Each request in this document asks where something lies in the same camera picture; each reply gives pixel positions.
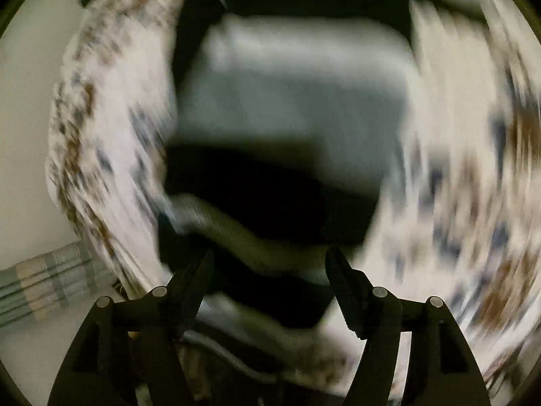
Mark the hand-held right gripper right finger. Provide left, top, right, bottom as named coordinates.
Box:
left=325, top=246, right=492, bottom=406

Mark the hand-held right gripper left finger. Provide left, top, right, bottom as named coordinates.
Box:
left=47, top=249, right=215, bottom=406

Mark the grey and black small garment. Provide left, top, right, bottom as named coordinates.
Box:
left=157, top=0, right=417, bottom=406

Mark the striped green cloth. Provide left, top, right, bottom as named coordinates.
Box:
left=0, top=241, right=117, bottom=328

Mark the white floral printed blanket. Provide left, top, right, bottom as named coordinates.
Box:
left=46, top=0, right=541, bottom=402

